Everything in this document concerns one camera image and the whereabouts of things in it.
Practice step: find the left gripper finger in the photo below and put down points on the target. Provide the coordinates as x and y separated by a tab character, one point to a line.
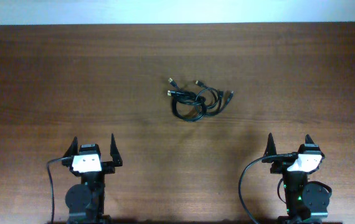
114	152
72	151

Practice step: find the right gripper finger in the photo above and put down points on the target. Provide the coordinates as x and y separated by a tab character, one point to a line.
270	150
308	139

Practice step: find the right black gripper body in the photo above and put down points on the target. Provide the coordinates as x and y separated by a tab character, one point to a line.
281	167

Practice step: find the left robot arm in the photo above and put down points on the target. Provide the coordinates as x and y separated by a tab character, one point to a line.
86	200

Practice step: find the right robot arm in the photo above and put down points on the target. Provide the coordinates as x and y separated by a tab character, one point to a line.
306	201

